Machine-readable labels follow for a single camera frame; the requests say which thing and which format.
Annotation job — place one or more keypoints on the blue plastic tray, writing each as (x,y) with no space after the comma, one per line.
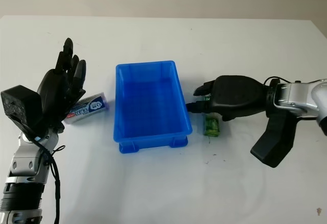
(150,101)

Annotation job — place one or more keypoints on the green toothpaste box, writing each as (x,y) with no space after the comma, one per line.
(212,125)

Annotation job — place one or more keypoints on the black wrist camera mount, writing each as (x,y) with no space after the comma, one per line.
(277,139)
(20,106)

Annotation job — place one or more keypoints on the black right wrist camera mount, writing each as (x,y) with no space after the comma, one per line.
(277,139)

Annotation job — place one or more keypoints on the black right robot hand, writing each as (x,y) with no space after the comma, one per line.
(237,96)

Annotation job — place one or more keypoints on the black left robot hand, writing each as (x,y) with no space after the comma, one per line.
(52,86)

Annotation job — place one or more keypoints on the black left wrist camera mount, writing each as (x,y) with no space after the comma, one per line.
(20,106)

